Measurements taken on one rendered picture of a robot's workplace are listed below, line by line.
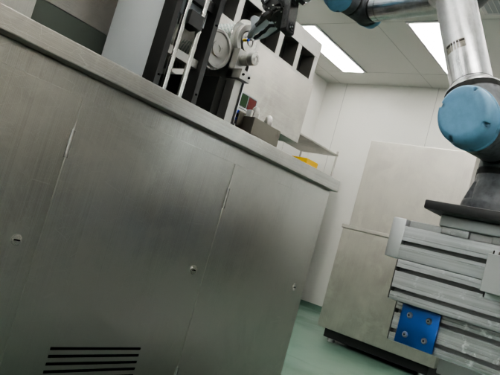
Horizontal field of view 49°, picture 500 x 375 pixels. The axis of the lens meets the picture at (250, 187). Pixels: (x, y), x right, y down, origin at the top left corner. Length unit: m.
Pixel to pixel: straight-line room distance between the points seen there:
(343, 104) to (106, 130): 6.00
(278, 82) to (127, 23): 1.01
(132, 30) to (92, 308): 0.83
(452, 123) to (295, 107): 1.60
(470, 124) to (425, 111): 5.45
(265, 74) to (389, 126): 4.30
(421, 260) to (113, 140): 0.70
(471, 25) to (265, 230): 0.78
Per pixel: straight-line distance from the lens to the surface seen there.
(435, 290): 1.22
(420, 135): 6.49
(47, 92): 1.09
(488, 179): 1.24
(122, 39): 1.72
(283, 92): 2.59
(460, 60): 1.23
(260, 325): 1.72
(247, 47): 1.85
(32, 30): 1.05
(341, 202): 6.66
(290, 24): 1.75
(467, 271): 1.21
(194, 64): 1.53
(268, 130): 1.93
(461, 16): 1.29
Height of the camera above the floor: 0.65
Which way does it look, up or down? 5 degrees up
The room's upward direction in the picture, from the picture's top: 16 degrees clockwise
